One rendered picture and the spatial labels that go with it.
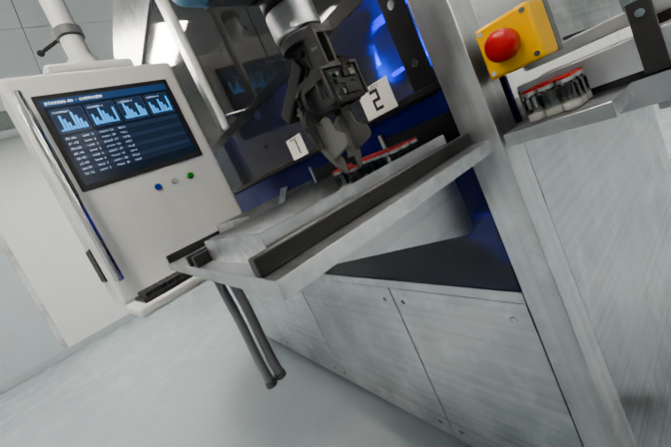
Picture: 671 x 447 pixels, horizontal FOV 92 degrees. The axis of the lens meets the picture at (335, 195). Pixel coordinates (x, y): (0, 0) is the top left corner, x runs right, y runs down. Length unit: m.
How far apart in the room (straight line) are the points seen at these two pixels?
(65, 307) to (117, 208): 4.67
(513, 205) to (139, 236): 1.08
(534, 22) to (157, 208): 1.15
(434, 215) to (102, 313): 5.56
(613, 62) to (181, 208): 1.20
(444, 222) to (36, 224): 5.65
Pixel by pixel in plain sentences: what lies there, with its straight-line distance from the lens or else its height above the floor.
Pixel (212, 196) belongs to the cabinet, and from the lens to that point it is 1.33.
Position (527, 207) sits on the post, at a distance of 0.58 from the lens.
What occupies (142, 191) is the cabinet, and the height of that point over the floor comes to 1.11.
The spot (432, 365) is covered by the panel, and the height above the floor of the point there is 0.35.
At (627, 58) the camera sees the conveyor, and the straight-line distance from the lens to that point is 0.61.
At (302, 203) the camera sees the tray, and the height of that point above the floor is 0.90.
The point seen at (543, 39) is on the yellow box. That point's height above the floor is 0.98.
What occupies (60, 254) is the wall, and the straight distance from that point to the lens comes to 5.85.
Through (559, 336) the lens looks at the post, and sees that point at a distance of 0.71.
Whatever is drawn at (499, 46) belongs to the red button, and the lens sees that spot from 0.49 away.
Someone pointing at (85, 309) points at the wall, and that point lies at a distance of 5.87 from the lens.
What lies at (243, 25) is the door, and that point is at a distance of 1.02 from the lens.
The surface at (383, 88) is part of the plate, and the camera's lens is 0.64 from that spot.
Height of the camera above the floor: 0.96
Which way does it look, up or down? 6 degrees down
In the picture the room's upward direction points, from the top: 24 degrees counter-clockwise
